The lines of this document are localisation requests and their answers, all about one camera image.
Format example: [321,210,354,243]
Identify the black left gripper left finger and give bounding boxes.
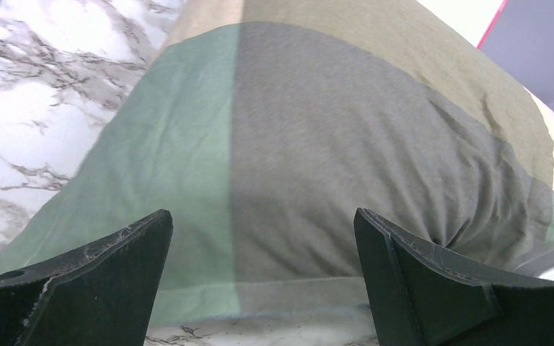
[0,210,173,345]

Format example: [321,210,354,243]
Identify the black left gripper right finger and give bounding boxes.
[354,208,554,345]

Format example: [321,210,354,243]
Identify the patchwork green beige pillowcase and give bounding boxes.
[0,1,554,326]

